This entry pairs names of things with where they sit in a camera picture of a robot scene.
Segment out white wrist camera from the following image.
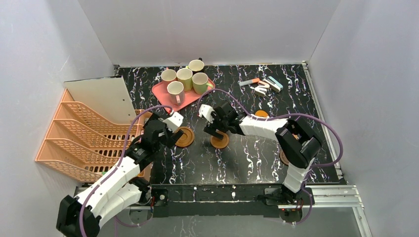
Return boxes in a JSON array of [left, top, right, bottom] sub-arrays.
[[163, 112, 184, 132], [198, 104, 214, 123]]

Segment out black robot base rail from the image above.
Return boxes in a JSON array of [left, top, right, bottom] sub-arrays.
[[70, 183, 364, 230]]

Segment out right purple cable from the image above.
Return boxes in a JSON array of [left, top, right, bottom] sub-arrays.
[[196, 88, 344, 225]]

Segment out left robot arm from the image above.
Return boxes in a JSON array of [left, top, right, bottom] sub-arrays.
[[56, 112, 183, 237]]

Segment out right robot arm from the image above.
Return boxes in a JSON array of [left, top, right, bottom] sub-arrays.
[[199, 102, 322, 203]]

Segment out yellow-green mug centre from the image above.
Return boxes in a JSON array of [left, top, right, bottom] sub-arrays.
[[176, 68, 193, 92]]

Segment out black mug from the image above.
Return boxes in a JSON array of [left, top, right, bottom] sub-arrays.
[[187, 58, 205, 74]]

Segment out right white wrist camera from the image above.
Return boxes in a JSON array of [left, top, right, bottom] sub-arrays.
[[198, 104, 214, 123]]

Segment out white board sheet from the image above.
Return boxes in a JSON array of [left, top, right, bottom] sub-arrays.
[[64, 76, 136, 124]]

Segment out green mug far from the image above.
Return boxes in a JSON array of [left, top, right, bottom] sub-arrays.
[[192, 73, 214, 95]]

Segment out orange file rack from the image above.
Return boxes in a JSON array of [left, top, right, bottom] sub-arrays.
[[35, 90, 142, 183]]

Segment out plain brown coaster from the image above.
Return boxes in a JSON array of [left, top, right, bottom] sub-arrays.
[[210, 131, 229, 149]]

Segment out orange black round coaster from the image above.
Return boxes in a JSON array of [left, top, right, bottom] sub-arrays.
[[254, 110, 269, 118]]

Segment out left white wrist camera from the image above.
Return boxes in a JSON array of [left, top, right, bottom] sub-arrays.
[[163, 112, 184, 132]]

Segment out purple cable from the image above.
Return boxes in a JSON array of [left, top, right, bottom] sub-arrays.
[[78, 104, 174, 237], [196, 88, 344, 225]]

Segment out pink mug large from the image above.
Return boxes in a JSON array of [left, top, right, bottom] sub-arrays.
[[167, 81, 185, 106]]

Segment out orange white marker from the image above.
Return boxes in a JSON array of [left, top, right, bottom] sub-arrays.
[[238, 78, 260, 86]]

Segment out dark brown wooden coaster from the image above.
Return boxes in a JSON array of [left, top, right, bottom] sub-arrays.
[[279, 150, 289, 166]]

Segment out brown grooved wooden coaster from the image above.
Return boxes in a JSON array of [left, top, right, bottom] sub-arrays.
[[175, 126, 195, 148]]

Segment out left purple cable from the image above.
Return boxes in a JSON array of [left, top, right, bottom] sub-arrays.
[[78, 104, 174, 237]]

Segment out pink mug near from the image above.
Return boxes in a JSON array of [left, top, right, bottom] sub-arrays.
[[161, 69, 177, 83]]

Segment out pink serving tray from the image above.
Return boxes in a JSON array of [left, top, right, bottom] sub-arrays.
[[152, 82, 201, 113]]

